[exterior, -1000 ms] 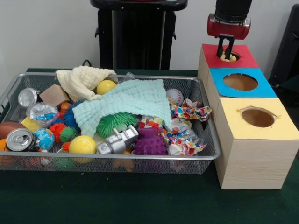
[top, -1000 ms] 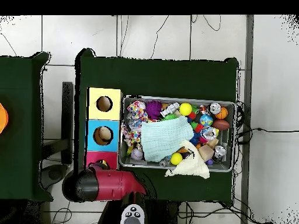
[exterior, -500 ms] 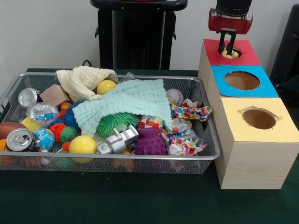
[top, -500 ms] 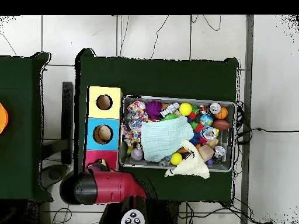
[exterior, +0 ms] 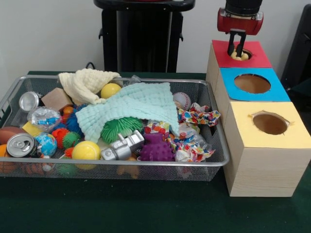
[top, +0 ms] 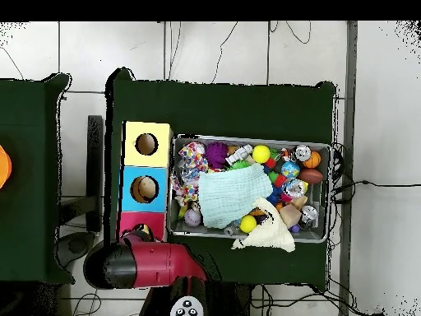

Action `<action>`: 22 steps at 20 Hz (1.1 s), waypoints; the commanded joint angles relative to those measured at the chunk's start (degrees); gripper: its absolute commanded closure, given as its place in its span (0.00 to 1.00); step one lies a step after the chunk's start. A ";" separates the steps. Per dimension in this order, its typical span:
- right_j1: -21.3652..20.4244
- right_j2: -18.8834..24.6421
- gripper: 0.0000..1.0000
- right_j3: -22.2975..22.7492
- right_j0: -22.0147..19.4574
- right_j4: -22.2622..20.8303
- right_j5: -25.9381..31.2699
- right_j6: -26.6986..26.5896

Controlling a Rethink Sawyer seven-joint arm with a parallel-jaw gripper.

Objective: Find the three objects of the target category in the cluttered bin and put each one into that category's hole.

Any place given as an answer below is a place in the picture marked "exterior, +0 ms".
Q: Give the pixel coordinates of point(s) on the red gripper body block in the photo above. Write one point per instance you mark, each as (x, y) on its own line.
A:
(239, 24)

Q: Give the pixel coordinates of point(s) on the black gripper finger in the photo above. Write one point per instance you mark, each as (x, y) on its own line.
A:
(231, 44)
(241, 44)

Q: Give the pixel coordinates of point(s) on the yellow rubber duck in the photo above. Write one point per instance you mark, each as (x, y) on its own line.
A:
(244, 57)

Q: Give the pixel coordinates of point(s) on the mint waffle cloth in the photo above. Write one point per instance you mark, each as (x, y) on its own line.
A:
(136, 102)

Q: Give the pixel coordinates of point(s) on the cream waffle cloth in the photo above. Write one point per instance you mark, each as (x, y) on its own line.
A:
(85, 83)

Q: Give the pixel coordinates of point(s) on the wooden box with three holes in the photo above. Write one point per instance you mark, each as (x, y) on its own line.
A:
(264, 165)

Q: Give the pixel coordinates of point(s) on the shallow clear mesh bin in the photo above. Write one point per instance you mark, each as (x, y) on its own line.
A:
(199, 170)

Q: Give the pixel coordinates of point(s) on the black upright panel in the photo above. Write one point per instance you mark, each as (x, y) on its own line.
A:
(298, 43)

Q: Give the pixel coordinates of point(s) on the white baseball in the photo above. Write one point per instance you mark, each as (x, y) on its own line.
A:
(182, 100)

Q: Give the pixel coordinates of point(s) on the colourful confetti print packet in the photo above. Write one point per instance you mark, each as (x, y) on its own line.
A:
(194, 116)

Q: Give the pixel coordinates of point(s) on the purple spiky ball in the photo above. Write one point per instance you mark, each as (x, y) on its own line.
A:
(156, 149)

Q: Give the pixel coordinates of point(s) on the green spiky ball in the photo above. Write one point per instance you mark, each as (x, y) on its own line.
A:
(116, 129)

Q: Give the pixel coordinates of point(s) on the yellow ball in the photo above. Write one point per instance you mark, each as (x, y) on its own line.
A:
(86, 150)

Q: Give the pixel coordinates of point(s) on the dark green tablecloth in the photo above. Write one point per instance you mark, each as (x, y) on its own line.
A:
(121, 206)

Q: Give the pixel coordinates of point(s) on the blue globe ball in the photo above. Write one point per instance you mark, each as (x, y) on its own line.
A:
(47, 143)

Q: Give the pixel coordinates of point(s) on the silver drink can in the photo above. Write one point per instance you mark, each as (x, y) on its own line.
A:
(20, 145)

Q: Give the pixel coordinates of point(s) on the black pedestal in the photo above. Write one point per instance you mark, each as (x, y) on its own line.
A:
(143, 38)

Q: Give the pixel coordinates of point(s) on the silver toy camera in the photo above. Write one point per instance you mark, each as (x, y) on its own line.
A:
(124, 145)

